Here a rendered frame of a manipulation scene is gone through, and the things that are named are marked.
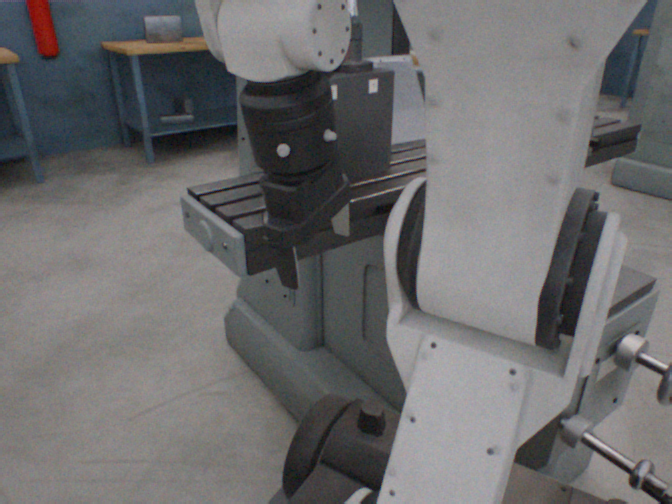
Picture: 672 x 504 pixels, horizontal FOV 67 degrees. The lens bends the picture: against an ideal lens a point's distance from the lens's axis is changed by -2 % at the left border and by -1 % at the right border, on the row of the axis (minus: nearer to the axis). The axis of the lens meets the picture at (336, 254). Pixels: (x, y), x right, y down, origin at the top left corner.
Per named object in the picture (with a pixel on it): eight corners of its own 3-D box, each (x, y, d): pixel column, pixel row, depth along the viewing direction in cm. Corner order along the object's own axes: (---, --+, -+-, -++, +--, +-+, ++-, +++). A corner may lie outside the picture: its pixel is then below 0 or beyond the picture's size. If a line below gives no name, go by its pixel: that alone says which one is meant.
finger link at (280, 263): (282, 280, 59) (270, 236, 55) (304, 288, 57) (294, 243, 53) (273, 288, 58) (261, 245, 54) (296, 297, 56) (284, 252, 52)
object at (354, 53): (332, 60, 93) (332, 27, 91) (356, 59, 95) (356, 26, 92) (340, 62, 89) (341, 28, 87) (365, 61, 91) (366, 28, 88)
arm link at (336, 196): (313, 260, 51) (290, 150, 43) (242, 237, 56) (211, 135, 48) (377, 195, 58) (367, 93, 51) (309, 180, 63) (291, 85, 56)
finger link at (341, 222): (352, 238, 63) (346, 195, 59) (330, 232, 65) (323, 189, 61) (359, 230, 64) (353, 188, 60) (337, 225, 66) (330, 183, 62)
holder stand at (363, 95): (391, 169, 101) (396, 62, 92) (306, 197, 87) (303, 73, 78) (347, 157, 109) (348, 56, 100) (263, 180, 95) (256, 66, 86)
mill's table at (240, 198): (639, 151, 143) (647, 122, 139) (237, 281, 78) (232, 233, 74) (565, 134, 159) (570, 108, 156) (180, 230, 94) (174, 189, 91)
